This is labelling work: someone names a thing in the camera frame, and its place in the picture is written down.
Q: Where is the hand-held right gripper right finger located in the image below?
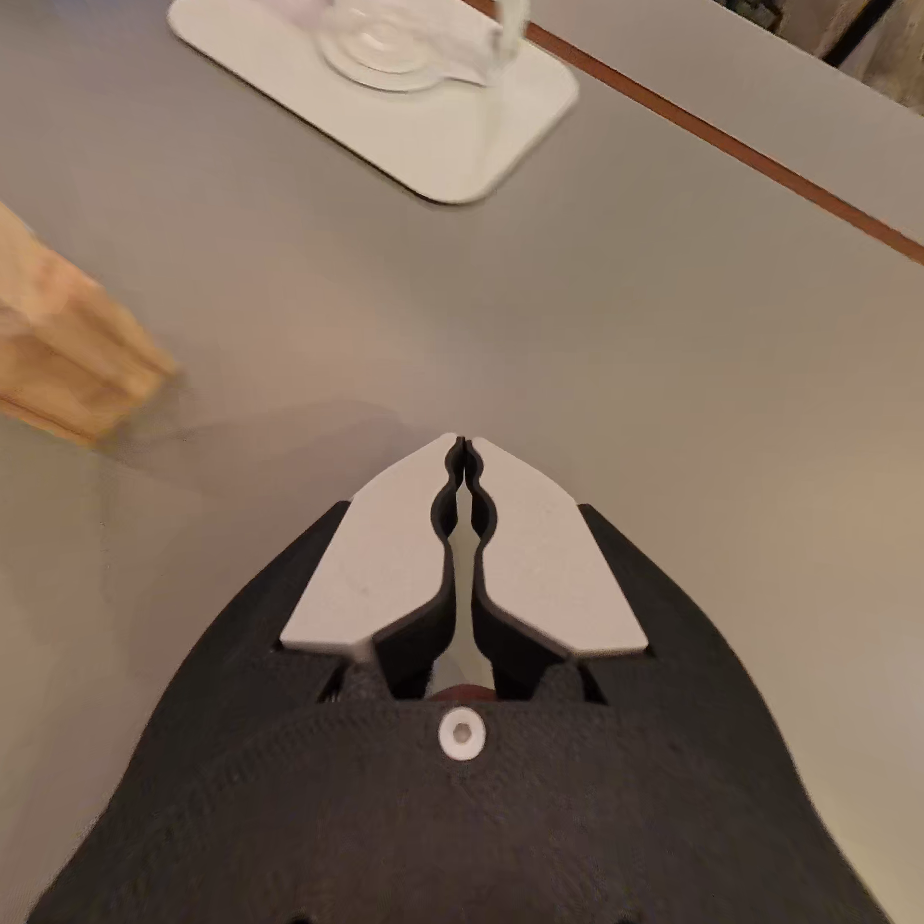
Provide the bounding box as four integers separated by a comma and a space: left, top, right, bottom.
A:
465, 435, 649, 701

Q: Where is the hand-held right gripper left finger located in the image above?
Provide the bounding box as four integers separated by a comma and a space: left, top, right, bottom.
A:
279, 432, 463, 700

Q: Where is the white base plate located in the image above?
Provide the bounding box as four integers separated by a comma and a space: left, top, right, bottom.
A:
167, 0, 580, 205

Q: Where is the black metal leg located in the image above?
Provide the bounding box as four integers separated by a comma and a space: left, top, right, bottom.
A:
821, 0, 898, 69

